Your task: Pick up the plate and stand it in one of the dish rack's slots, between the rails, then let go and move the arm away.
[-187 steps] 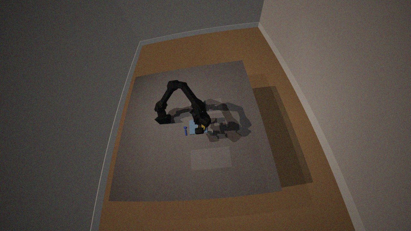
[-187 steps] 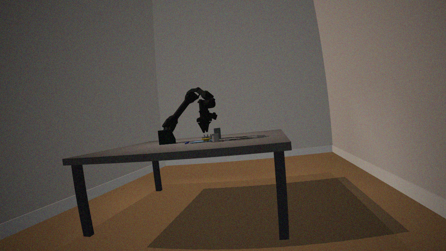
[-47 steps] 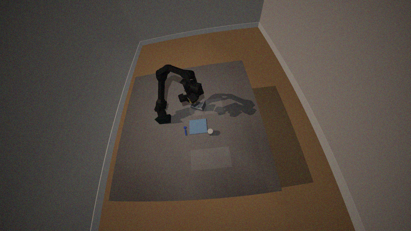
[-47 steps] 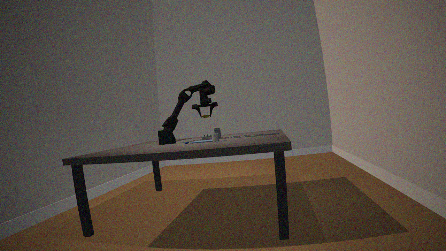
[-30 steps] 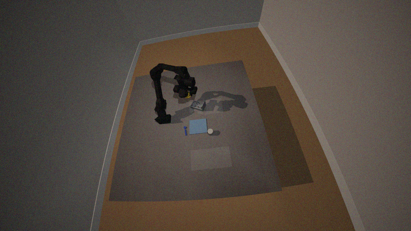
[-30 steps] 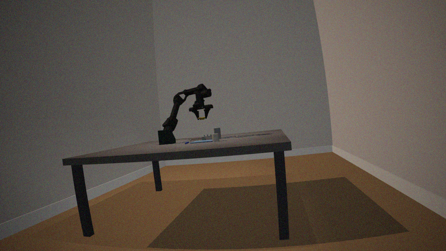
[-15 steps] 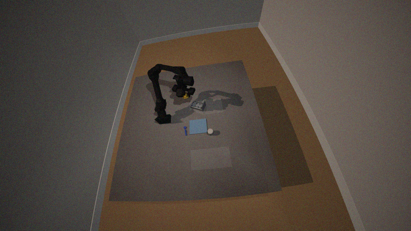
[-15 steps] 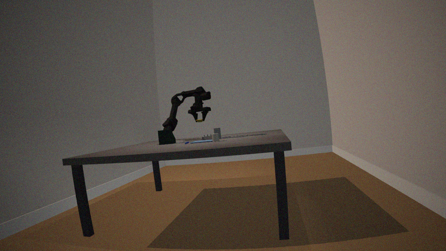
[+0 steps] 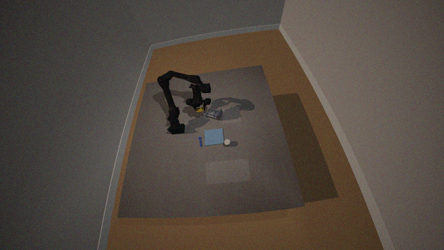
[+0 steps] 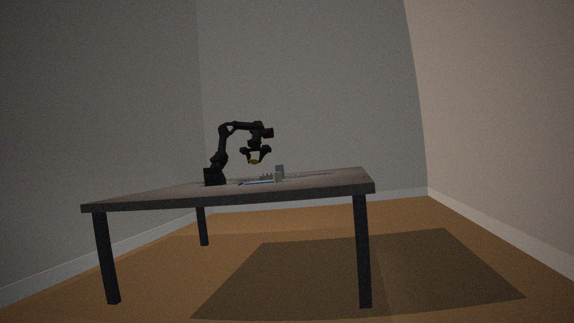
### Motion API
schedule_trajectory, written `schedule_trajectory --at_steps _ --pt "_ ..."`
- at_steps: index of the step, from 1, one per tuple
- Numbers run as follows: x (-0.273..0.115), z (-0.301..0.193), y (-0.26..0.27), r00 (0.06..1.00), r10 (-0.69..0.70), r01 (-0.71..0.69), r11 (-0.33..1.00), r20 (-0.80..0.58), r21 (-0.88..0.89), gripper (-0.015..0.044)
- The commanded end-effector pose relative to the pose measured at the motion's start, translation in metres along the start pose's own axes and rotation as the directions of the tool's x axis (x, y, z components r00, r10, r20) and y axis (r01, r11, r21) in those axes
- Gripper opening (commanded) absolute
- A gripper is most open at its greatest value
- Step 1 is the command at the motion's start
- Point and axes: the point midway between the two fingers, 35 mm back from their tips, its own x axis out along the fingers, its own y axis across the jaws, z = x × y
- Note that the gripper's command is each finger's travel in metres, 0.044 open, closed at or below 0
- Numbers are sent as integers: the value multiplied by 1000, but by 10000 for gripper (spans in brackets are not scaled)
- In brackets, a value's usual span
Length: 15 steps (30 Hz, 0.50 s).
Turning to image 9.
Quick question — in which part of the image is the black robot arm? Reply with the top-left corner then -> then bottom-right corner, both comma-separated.
157,71 -> 211,128

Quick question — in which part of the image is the light blue flat mat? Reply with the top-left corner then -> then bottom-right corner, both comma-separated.
204,128 -> 224,146

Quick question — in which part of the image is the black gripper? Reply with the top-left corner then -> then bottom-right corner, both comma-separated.
186,93 -> 211,111

